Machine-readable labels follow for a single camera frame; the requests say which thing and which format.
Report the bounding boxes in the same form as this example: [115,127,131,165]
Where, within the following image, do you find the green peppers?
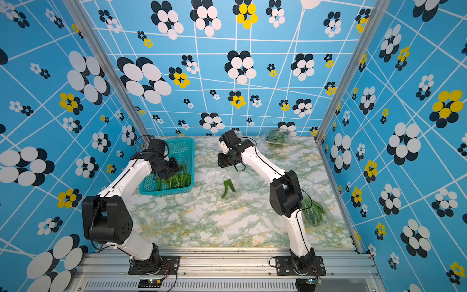
[154,164,192,191]

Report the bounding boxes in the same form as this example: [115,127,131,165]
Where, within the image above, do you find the clear clamshell with peppers front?
[215,176,244,200]

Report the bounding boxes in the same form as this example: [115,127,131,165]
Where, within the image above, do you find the clear clamshell with peppers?
[215,176,244,200]
[302,198,325,227]
[265,128,291,148]

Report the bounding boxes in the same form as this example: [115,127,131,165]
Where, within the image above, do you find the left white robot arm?
[81,137,181,274]

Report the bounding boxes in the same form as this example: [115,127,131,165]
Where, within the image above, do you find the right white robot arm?
[218,130,320,274]

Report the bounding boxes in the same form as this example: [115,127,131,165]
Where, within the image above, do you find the clear clamshell with peppers back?
[265,128,291,148]

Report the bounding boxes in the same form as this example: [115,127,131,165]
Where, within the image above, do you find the teal plastic basket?
[139,138,195,197]

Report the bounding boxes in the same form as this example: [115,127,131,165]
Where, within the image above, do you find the left controller board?
[137,278,164,292]

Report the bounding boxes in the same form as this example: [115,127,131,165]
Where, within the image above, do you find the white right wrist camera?
[219,137,230,154]

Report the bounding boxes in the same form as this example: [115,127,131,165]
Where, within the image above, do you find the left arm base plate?
[128,255,180,276]

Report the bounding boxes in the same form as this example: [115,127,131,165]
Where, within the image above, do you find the aluminium frame post left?
[63,1,149,135]

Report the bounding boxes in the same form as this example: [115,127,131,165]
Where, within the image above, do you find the aluminium frame post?
[63,1,149,135]
[316,0,390,143]

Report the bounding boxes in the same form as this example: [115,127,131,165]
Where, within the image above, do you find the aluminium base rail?
[69,248,386,292]

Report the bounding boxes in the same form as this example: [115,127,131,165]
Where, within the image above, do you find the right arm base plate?
[274,256,327,277]

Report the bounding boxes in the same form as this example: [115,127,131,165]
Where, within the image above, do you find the aluminium frame post right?
[316,0,390,143]

